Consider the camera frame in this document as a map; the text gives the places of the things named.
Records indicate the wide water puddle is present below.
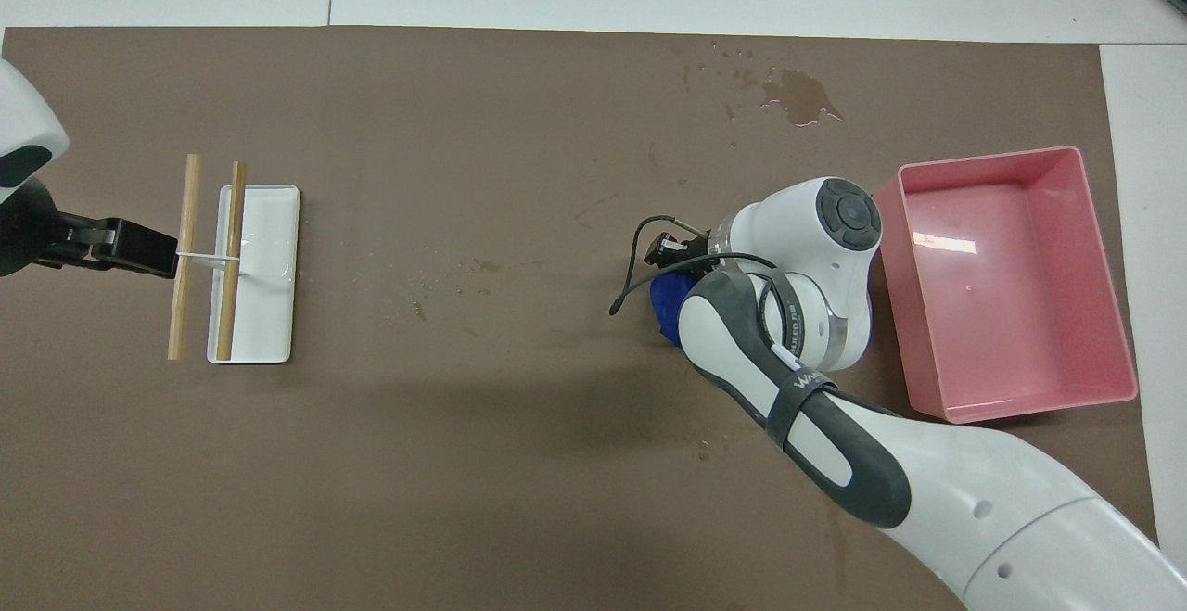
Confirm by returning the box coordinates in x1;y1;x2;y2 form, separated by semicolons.
760;68;845;128

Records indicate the brown table mat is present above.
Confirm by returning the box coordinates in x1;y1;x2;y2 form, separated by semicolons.
0;25;1168;611

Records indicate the pink plastic bin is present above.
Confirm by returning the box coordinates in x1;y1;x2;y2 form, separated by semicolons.
876;146;1140;425

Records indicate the blue towel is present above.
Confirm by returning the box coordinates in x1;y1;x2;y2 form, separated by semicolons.
649;273;692;345

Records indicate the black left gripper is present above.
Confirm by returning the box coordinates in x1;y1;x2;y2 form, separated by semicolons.
0;178;177;278

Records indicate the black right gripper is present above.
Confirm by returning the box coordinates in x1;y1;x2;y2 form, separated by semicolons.
652;234;713;269

